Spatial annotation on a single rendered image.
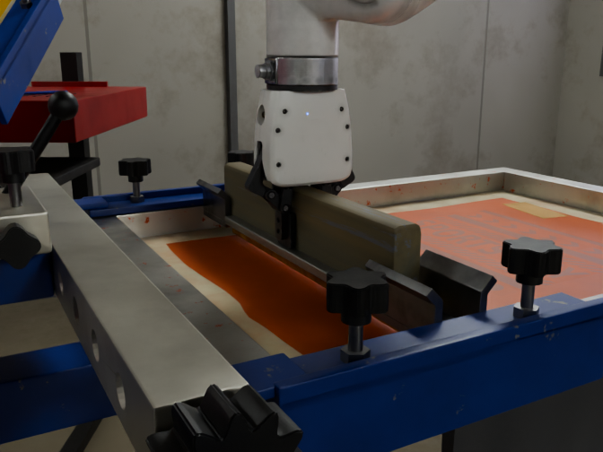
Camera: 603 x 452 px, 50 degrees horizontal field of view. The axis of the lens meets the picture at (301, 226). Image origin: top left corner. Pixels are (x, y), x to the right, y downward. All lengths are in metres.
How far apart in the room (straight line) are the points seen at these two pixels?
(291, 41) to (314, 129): 0.09
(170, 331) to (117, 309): 0.05
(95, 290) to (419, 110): 3.73
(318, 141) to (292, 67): 0.08
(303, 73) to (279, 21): 0.05
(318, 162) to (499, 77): 3.84
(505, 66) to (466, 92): 0.34
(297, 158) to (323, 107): 0.06
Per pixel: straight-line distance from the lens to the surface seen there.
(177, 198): 0.95
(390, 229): 0.56
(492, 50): 4.45
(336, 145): 0.70
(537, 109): 4.75
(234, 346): 0.50
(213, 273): 0.76
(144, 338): 0.40
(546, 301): 0.59
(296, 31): 0.67
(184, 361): 0.36
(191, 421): 0.30
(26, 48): 1.12
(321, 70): 0.67
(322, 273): 0.64
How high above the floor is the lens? 1.20
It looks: 15 degrees down
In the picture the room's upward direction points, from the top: straight up
